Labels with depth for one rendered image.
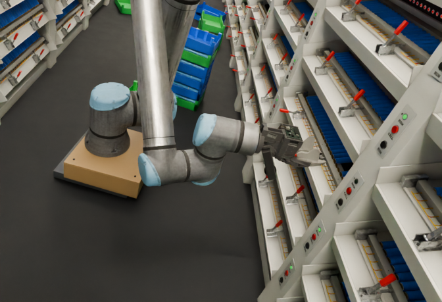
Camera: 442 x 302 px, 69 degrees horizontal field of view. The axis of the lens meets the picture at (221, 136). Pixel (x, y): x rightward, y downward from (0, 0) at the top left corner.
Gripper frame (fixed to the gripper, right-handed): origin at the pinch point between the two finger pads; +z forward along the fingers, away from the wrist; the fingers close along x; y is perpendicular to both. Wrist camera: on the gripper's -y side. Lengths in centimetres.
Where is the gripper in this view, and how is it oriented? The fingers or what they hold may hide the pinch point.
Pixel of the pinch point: (318, 158)
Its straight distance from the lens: 98.4
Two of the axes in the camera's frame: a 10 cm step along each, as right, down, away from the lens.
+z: 9.7, 1.9, 1.7
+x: -0.2, -6.1, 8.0
